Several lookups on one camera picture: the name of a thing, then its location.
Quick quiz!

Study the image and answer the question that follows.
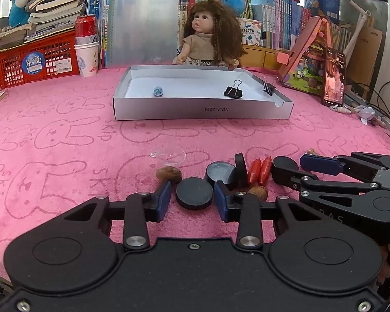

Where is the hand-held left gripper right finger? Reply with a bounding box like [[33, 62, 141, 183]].
[[214, 182, 329, 251]]

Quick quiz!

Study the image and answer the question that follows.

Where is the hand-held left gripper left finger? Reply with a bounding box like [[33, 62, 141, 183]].
[[63, 181, 172, 251]]

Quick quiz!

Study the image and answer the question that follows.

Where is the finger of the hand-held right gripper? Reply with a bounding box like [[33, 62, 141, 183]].
[[300, 151, 390, 181], [271, 156, 381, 203]]

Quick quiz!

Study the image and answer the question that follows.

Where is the red plastic peg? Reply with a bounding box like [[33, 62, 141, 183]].
[[246, 159, 262, 186], [259, 157, 273, 185]]

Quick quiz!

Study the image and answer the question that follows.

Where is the black round disc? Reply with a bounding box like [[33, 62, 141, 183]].
[[205, 162, 237, 189], [234, 153, 248, 189], [175, 178, 214, 210]]

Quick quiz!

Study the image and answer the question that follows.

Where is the brown walnut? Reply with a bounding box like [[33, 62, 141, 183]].
[[156, 166, 183, 183], [247, 185, 269, 202]]

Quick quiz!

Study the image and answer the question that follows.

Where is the shallow silver cardboard box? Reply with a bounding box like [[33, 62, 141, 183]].
[[112, 65, 295, 121]]

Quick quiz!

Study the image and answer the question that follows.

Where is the crumpled white paper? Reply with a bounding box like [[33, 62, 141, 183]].
[[357, 106, 376, 124]]

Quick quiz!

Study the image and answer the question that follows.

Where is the black binder clip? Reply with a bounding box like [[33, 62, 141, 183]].
[[262, 76, 279, 96], [224, 80, 244, 99]]

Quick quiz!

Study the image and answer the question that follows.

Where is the smartphone with lit screen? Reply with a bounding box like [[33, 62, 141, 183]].
[[322, 47, 347, 106]]

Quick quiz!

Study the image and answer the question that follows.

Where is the pink toy house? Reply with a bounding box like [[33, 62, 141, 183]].
[[276, 16, 337, 96]]

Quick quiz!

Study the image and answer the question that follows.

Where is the pink rabbit print blanket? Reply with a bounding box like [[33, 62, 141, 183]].
[[0, 67, 390, 277]]

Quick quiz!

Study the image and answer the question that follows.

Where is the wooden drawer box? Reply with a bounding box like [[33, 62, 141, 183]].
[[240, 44, 291, 70]]

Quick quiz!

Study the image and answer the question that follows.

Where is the wooden board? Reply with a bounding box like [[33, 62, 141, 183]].
[[346, 16, 383, 87]]

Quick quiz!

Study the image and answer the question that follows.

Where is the colourful stationery box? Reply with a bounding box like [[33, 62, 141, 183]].
[[239, 18, 262, 45]]

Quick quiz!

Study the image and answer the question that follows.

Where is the shelf row of books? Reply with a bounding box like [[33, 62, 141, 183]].
[[179, 0, 313, 51]]

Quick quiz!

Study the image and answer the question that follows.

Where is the white paper cup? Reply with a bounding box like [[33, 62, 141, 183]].
[[74, 41, 100, 78]]

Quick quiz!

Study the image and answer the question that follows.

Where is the doll with brown hair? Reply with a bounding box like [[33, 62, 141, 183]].
[[172, 1, 249, 71]]

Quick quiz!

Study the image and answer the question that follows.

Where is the silver metal clipboard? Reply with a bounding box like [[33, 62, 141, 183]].
[[106, 0, 180, 69]]

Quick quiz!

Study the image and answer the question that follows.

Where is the red soda can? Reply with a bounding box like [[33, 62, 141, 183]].
[[75, 15, 100, 46]]

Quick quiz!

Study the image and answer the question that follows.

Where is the row of thin blue booklets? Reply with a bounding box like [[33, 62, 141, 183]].
[[87, 0, 113, 69]]

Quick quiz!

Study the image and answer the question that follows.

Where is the red plastic crate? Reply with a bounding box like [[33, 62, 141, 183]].
[[0, 30, 77, 90]]

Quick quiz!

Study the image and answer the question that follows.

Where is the pile of worn books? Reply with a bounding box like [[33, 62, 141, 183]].
[[0, 0, 88, 53]]

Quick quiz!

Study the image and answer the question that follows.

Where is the blue and white plush toy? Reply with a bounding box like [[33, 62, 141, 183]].
[[8, 0, 36, 27]]

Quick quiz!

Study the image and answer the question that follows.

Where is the white knotted rope toy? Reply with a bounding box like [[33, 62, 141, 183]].
[[331, 104, 358, 115]]

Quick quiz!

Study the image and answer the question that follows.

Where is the black cable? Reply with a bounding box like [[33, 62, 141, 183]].
[[367, 81, 390, 127]]

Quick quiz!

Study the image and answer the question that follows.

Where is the white plastic pipe frame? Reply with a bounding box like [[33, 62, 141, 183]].
[[344, 0, 373, 53]]

